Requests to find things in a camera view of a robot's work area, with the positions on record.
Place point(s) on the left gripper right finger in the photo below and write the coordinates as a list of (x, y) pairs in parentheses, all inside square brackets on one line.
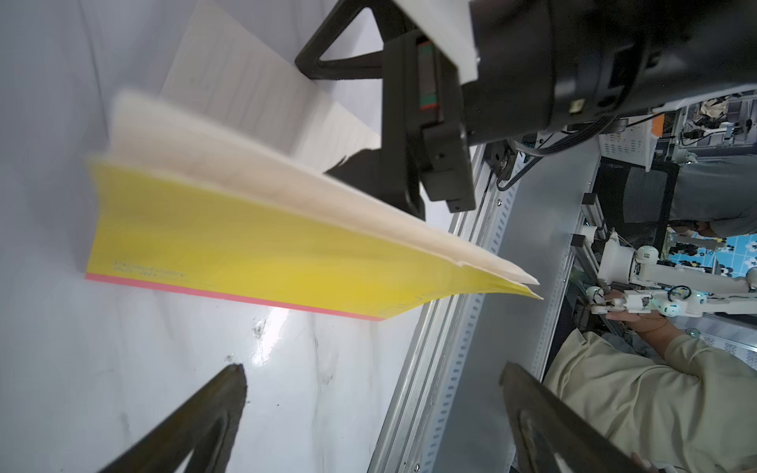
[(549, 436)]

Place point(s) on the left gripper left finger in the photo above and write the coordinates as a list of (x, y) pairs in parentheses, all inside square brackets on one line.
[(199, 436)]

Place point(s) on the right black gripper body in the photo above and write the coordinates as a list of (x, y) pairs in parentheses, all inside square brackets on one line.
[(424, 138)]

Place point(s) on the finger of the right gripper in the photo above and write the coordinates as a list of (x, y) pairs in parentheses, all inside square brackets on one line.
[(392, 180), (325, 56)]

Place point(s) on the yellow cover notebook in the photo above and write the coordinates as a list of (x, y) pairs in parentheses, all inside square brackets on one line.
[(218, 189)]

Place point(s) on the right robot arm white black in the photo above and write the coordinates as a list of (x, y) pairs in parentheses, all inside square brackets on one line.
[(544, 65)]

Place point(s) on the person in beige shirt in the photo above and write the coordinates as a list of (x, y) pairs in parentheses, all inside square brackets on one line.
[(693, 408)]

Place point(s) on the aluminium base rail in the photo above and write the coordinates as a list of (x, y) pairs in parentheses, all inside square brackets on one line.
[(447, 413)]

